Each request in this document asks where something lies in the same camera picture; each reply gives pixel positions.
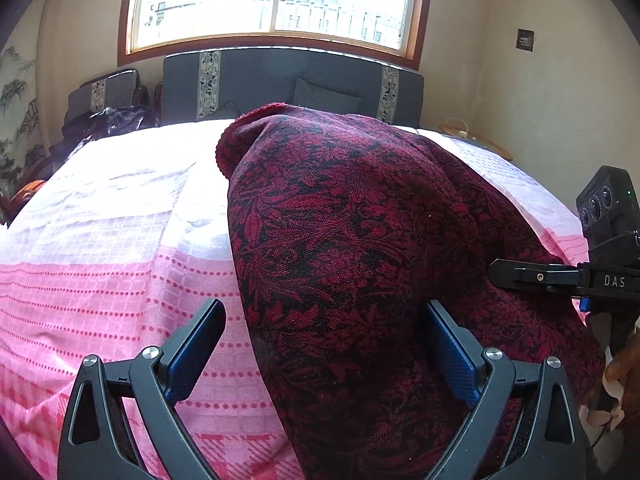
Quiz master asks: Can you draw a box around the painted landscape folding screen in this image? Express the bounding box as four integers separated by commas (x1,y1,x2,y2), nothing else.
0,46,46,196

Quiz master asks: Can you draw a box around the dark red floral garment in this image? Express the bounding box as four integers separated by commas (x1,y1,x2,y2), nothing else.
216,104,604,479

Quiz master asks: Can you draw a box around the dark glossy bag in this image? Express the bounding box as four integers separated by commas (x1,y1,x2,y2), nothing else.
50,105,158,162

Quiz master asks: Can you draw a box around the dark grey square pillow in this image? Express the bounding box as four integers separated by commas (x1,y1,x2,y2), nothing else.
292,78,360,114

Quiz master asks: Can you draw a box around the dark wall switch plate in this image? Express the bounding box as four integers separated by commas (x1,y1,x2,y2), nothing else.
515,28,535,52

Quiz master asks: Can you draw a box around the wooden framed bedroom window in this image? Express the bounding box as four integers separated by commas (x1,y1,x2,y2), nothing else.
117,0,430,70

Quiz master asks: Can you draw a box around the pink checked bed sheet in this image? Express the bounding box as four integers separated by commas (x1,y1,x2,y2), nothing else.
1,120,587,479

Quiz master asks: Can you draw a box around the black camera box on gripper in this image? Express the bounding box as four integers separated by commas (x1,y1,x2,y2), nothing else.
576,166,639,266

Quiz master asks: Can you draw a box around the dark grey upholstered headboard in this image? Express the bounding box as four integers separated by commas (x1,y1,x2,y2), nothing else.
162,47,424,128

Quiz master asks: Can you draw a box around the person's right hand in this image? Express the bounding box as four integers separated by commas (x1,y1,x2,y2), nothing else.
586,328,639,430

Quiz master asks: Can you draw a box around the round wooden bedside table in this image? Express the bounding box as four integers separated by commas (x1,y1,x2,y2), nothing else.
439,124,513,162

